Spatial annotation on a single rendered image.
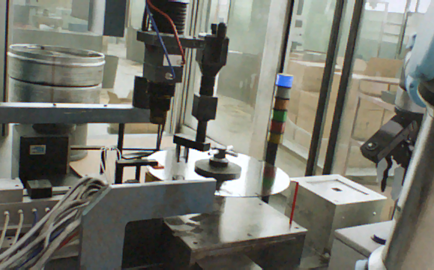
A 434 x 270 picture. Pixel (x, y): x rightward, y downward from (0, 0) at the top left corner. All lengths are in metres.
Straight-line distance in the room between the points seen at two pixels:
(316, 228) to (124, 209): 0.57
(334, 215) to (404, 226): 0.56
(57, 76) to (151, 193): 0.81
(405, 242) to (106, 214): 0.46
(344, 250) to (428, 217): 0.43
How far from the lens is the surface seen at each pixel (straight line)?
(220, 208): 1.15
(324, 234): 1.25
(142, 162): 1.04
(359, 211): 1.28
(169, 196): 0.88
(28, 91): 1.64
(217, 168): 1.11
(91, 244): 0.86
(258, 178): 1.12
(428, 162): 0.61
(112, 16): 1.09
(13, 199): 1.13
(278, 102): 1.36
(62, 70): 1.60
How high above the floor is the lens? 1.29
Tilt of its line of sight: 14 degrees down
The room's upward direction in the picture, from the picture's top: 8 degrees clockwise
